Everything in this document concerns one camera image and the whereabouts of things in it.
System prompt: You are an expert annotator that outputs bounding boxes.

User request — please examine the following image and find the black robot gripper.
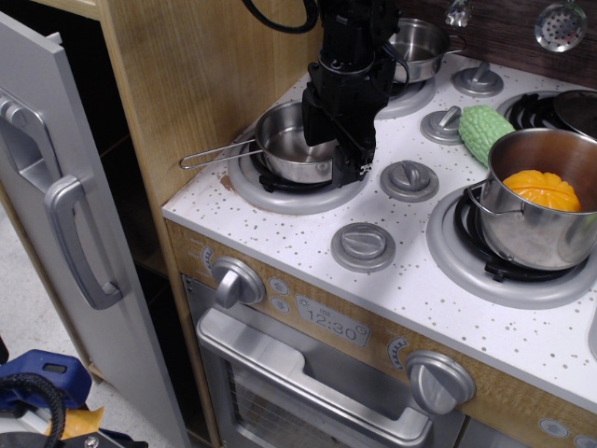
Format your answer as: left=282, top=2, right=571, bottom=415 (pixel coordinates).
left=302, top=55, right=396, bottom=188

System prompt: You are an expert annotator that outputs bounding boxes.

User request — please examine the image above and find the small steel saucepan wire handle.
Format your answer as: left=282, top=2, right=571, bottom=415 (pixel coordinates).
left=178, top=101, right=341, bottom=184

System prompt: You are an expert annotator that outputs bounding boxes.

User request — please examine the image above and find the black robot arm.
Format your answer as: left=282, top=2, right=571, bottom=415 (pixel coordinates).
left=302, top=1, right=401, bottom=188

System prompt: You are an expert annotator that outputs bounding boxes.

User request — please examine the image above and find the rear left stove burner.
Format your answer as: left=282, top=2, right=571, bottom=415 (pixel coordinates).
left=376, top=77, right=436, bottom=119

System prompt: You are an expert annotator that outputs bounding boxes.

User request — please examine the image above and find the stove burner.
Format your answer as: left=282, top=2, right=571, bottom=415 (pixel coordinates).
left=497, top=90, right=596, bottom=139
left=228, top=156, right=368, bottom=216
left=376, top=77, right=436, bottom=119
left=426, top=190, right=596, bottom=309

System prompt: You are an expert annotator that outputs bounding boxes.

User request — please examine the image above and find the front left stove burner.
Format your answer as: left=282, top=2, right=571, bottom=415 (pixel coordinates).
left=228, top=156, right=368, bottom=216

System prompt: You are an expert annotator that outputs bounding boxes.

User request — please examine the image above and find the front right stove burner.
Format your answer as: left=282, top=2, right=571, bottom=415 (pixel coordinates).
left=426, top=190, right=596, bottom=309

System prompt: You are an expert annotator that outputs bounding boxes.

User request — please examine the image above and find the rear right stove burner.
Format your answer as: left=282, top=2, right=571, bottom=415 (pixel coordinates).
left=497, top=90, right=596, bottom=139

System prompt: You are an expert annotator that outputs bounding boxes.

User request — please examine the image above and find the grey stovetop knob middle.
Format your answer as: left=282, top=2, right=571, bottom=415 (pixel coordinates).
left=380, top=160, right=439, bottom=203

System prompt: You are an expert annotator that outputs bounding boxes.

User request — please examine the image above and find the grey stovetop knob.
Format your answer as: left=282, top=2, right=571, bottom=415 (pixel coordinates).
left=380, top=160, right=439, bottom=203
left=420, top=106, right=463, bottom=146
left=451, top=62, right=505, bottom=98
left=330, top=222, right=396, bottom=273

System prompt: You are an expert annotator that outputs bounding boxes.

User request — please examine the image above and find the grey stovetop knob front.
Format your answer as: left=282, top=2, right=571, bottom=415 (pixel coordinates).
left=330, top=222, right=396, bottom=273

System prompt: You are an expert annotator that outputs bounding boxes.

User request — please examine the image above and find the grey stovetop knob upper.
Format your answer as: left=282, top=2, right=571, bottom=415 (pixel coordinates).
left=420, top=106, right=463, bottom=146

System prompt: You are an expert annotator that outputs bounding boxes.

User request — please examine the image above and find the steel pot rear left burner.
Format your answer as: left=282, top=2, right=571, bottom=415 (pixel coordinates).
left=389, top=18, right=467, bottom=84

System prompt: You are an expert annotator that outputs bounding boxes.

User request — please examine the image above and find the green toy bitter gourd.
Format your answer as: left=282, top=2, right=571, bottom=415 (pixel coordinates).
left=458, top=105, right=515, bottom=168

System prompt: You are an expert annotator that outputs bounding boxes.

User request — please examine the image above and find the grey stovetop knob rear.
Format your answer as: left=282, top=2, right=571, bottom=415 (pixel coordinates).
left=451, top=62, right=505, bottom=98

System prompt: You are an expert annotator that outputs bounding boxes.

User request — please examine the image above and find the oven clock display panel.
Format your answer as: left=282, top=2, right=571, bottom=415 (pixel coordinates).
left=295, top=295, right=371, bottom=347

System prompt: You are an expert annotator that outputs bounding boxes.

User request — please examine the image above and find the silver oven dial left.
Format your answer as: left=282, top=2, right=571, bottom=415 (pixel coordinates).
left=212, top=256, right=266, bottom=309

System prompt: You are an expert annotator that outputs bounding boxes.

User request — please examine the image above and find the silver oven dial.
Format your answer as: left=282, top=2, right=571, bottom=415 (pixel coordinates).
left=406, top=350, right=477, bottom=415
left=212, top=256, right=266, bottom=309

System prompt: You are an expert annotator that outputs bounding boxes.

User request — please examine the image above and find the hanging steel utensil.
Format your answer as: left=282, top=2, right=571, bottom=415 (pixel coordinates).
left=445, top=0, right=473, bottom=28

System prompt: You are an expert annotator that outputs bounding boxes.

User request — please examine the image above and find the large steel pot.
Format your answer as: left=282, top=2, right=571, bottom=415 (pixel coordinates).
left=476, top=129, right=596, bottom=271

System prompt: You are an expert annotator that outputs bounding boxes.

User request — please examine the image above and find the orange toy pumpkin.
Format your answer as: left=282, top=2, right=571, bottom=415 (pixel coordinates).
left=503, top=170, right=582, bottom=213

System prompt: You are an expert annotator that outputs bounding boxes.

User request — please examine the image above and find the hanging steel skimmer ladle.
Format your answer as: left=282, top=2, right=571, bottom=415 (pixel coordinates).
left=534, top=1, right=588, bottom=53

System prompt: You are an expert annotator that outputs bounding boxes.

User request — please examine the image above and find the silver oven dial right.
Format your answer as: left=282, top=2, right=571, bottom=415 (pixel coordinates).
left=406, top=350, right=477, bottom=415

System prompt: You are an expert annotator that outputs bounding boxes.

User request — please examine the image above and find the grey toy fridge door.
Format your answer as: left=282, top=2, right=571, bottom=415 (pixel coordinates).
left=1, top=16, right=190, bottom=447

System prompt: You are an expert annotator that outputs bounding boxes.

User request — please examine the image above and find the blue clamp device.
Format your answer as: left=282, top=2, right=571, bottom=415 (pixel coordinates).
left=1, top=349, right=91, bottom=410

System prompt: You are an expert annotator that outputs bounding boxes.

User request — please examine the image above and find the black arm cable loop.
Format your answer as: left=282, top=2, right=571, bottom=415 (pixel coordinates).
left=240, top=0, right=323, bottom=35

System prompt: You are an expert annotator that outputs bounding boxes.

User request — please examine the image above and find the silver oven door handle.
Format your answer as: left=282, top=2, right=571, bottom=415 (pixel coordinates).
left=197, top=309, right=432, bottom=447

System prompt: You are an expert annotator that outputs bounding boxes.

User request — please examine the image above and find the grey fridge door handle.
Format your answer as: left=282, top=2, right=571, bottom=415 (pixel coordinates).
left=44, top=175, right=123, bottom=311

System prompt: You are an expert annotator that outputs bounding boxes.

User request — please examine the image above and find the black braided cable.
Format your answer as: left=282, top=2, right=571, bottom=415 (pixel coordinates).
left=0, top=372, right=68, bottom=448

